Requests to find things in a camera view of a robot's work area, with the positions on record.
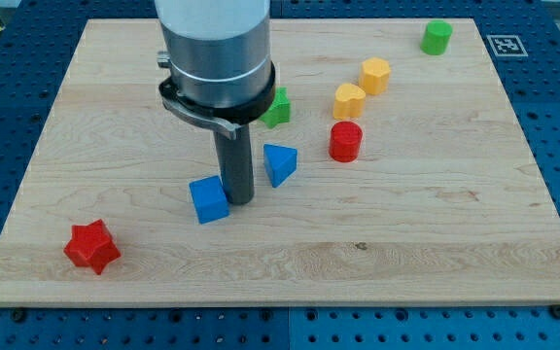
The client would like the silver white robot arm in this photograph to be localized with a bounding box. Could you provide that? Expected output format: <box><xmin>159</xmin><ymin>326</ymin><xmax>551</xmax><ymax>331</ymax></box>
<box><xmin>155</xmin><ymin>0</ymin><xmax>275</xmax><ymax>140</ymax></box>

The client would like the blue triangle block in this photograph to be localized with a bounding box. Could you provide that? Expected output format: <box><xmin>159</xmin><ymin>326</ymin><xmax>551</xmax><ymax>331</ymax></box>
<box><xmin>263</xmin><ymin>144</ymin><xmax>298</xmax><ymax>188</ymax></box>

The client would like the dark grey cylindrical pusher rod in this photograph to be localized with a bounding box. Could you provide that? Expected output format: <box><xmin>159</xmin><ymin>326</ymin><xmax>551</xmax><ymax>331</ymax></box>
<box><xmin>214</xmin><ymin>125</ymin><xmax>255</xmax><ymax>205</ymax></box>

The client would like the green star block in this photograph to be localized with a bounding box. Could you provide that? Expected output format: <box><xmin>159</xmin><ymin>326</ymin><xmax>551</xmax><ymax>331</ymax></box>
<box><xmin>260</xmin><ymin>87</ymin><xmax>291</xmax><ymax>128</ymax></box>

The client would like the blue cube block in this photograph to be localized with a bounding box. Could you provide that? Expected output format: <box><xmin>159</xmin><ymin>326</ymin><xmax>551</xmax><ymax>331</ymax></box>
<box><xmin>189</xmin><ymin>176</ymin><xmax>229</xmax><ymax>224</ymax></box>

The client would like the red cylinder block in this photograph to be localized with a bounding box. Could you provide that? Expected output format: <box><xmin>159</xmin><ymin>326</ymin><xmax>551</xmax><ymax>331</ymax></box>
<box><xmin>329</xmin><ymin>122</ymin><xmax>363</xmax><ymax>162</ymax></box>

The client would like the yellow heart block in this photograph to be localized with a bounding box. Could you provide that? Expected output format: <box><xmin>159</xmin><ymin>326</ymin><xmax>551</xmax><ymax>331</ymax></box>
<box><xmin>332</xmin><ymin>83</ymin><xmax>367</xmax><ymax>120</ymax></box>

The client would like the light wooden board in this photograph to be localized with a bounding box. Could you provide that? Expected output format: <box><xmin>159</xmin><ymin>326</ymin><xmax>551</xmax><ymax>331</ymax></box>
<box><xmin>0</xmin><ymin>18</ymin><xmax>560</xmax><ymax>308</ymax></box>

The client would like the yellow hexagon block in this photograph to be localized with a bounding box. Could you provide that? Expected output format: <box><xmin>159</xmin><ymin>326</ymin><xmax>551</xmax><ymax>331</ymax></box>
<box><xmin>359</xmin><ymin>57</ymin><xmax>391</xmax><ymax>95</ymax></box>

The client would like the red star block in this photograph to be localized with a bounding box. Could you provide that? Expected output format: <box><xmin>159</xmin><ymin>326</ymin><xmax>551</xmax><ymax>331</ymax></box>
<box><xmin>63</xmin><ymin>219</ymin><xmax>122</xmax><ymax>275</ymax></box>

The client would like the green cylinder block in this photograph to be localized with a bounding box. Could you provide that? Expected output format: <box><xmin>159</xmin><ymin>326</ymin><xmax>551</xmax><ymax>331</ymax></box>
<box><xmin>420</xmin><ymin>19</ymin><xmax>453</xmax><ymax>55</ymax></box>

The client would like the white fiducial marker tag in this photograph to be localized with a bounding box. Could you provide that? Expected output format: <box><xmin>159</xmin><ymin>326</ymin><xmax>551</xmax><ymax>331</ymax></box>
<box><xmin>487</xmin><ymin>34</ymin><xmax>528</xmax><ymax>57</ymax></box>

